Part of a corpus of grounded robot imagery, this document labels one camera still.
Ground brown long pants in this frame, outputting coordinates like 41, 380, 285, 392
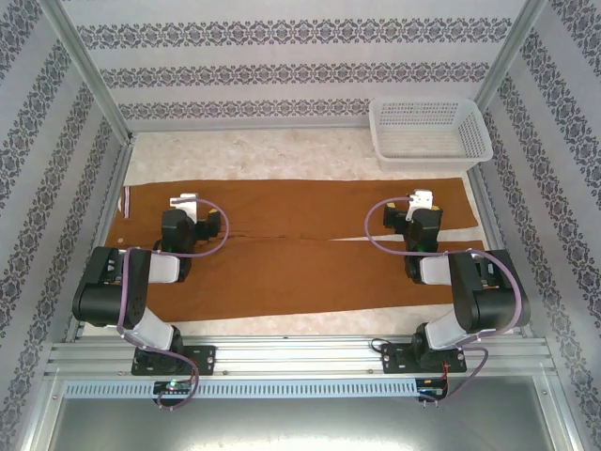
101, 177, 485, 323

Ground white plastic mesh basket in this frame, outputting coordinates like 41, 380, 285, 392
368, 97, 494, 173

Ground sheet metal shelf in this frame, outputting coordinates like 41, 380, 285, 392
21, 375, 581, 451

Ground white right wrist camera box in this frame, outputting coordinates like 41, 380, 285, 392
405, 188, 434, 222

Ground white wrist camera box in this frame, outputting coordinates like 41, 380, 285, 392
405, 188, 434, 222
169, 192, 201, 220

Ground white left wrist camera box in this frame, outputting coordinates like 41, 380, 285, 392
169, 192, 201, 220

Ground aluminium table side rail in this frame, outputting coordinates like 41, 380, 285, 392
64, 134, 136, 342
468, 163, 535, 337

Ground aluminium frame cross bar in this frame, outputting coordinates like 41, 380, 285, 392
125, 122, 377, 135

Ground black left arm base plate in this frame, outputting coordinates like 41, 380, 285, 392
131, 345, 218, 377

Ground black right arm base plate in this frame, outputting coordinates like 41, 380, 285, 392
380, 342, 469, 376

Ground aluminium mounting rail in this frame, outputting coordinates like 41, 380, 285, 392
44, 334, 551, 378

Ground aluminium frame post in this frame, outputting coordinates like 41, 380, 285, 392
472, 0, 549, 112
39, 0, 136, 143

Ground slotted grey cable duct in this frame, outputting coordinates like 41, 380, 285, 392
63, 379, 420, 399

